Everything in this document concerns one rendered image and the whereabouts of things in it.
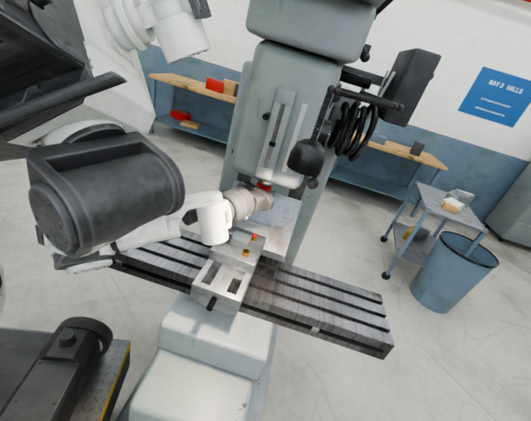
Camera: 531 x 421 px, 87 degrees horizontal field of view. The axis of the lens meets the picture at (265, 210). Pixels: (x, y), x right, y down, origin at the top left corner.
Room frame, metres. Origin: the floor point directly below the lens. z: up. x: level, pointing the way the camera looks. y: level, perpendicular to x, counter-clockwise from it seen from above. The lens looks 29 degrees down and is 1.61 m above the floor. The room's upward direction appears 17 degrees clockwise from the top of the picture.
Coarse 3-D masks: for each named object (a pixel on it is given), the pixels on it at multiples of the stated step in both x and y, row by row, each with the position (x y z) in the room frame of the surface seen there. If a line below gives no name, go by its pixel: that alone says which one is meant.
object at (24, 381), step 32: (0, 352) 0.45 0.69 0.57; (32, 352) 0.48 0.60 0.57; (64, 352) 0.49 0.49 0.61; (96, 352) 0.56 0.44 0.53; (0, 384) 0.37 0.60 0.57; (32, 384) 0.39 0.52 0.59; (64, 384) 0.41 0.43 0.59; (0, 416) 0.30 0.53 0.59; (32, 416) 0.32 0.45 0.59; (64, 416) 0.36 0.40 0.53
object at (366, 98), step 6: (336, 90) 0.56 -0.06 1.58; (342, 90) 0.56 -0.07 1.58; (348, 90) 0.57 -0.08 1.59; (342, 96) 0.57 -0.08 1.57; (348, 96) 0.57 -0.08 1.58; (354, 96) 0.57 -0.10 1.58; (360, 96) 0.58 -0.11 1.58; (366, 96) 0.58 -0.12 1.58; (366, 102) 0.59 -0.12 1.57; (372, 102) 0.59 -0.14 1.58; (378, 102) 0.60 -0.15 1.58; (384, 102) 0.60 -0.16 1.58; (390, 102) 0.61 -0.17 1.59; (390, 108) 0.61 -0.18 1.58; (396, 108) 0.62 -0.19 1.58
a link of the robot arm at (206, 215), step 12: (228, 192) 0.62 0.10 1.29; (216, 204) 0.54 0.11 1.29; (228, 204) 0.57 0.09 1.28; (240, 204) 0.60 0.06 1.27; (192, 216) 0.54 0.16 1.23; (204, 216) 0.53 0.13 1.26; (216, 216) 0.53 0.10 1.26; (228, 216) 0.56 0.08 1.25; (240, 216) 0.59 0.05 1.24; (204, 228) 0.52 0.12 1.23; (216, 228) 0.52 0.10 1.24; (228, 228) 0.55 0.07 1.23; (204, 240) 0.52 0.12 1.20; (216, 240) 0.52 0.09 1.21
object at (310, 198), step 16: (240, 80) 1.15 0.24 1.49; (240, 96) 1.14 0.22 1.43; (240, 112) 1.14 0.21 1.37; (336, 112) 1.13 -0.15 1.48; (224, 160) 1.15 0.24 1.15; (224, 176) 1.14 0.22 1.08; (240, 176) 1.14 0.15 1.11; (304, 176) 1.13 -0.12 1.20; (320, 176) 1.13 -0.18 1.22; (288, 192) 1.13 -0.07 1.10; (304, 192) 1.13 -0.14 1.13; (320, 192) 1.13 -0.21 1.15; (304, 208) 1.13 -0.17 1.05; (304, 224) 1.13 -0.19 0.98; (288, 256) 1.13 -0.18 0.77
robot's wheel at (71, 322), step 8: (64, 320) 0.61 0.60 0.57; (72, 320) 0.61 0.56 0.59; (80, 320) 0.61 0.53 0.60; (88, 320) 0.62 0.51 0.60; (96, 320) 0.64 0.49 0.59; (80, 328) 0.59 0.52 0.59; (88, 328) 0.60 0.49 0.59; (96, 328) 0.61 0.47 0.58; (104, 328) 0.63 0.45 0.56; (104, 336) 0.61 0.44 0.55; (112, 336) 0.64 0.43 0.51; (104, 344) 0.60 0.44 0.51; (104, 352) 0.60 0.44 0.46
